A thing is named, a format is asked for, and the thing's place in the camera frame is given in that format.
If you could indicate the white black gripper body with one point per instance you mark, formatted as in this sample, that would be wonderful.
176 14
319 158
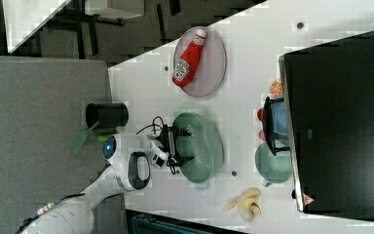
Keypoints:
163 148

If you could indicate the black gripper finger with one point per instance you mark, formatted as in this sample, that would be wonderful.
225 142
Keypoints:
182 133
183 160

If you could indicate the green perforated strainer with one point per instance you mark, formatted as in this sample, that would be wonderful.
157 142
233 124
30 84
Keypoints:
203 145

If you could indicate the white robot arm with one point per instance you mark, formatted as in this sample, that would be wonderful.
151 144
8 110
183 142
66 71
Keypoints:
127 155

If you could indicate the red ketchup bottle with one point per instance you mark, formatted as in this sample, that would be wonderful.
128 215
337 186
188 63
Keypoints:
187 64

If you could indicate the grey round plate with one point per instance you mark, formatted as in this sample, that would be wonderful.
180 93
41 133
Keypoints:
212 66

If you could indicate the black cylinder holder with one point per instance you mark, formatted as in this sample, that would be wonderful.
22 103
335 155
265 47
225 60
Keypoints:
106 115

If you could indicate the peeled banana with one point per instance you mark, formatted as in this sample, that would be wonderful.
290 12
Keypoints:
246 204

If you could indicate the red toy lower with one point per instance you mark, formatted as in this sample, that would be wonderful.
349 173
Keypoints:
262 135

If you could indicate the red toy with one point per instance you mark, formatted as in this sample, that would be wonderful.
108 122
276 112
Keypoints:
260 114
262 135

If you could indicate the green brush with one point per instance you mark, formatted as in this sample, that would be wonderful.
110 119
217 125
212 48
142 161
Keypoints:
81 138

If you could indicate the red toy upper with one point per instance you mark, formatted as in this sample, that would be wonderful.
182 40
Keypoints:
260 114

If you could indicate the green mug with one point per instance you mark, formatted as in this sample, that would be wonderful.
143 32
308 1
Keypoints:
274 168

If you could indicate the blue bowl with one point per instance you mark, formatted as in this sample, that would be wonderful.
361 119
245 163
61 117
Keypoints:
279 117

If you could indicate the orange slice toy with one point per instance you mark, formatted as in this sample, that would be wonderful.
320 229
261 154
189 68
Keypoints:
275 90

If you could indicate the black toaster oven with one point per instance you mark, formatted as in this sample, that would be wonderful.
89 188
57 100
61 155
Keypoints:
328 99

